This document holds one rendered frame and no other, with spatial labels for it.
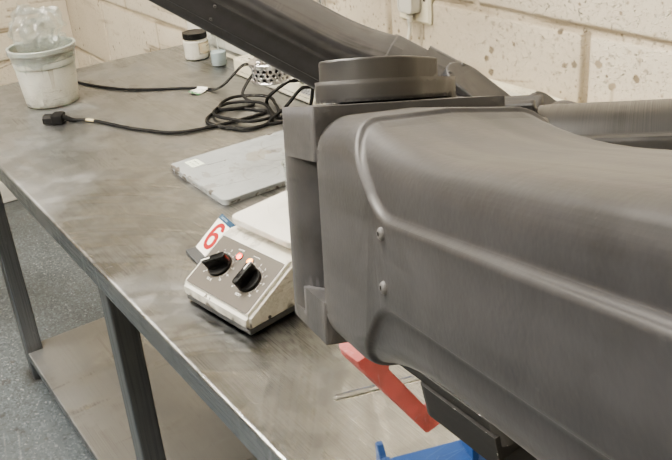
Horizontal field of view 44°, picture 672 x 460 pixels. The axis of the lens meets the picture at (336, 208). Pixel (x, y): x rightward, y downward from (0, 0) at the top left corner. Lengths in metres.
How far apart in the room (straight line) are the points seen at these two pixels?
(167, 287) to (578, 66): 0.66
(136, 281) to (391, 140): 0.94
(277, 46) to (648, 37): 0.66
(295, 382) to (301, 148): 0.66
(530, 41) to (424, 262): 1.18
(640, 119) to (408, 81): 0.09
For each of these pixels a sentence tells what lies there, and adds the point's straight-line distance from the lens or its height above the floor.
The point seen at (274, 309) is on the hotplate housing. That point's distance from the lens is 0.96.
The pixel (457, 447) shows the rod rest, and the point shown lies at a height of 0.76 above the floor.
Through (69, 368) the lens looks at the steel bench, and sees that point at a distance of 2.20.
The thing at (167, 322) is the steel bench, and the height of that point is 0.75.
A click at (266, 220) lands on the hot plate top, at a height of 0.84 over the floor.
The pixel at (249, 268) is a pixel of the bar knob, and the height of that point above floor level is 0.82.
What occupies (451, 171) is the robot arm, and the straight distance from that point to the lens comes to 0.15.
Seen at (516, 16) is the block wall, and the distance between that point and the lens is 1.35.
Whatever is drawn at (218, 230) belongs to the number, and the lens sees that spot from 1.14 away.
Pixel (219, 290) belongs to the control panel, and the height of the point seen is 0.78.
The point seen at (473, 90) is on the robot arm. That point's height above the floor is 1.09.
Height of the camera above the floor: 1.28
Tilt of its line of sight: 26 degrees down
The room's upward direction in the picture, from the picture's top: 5 degrees counter-clockwise
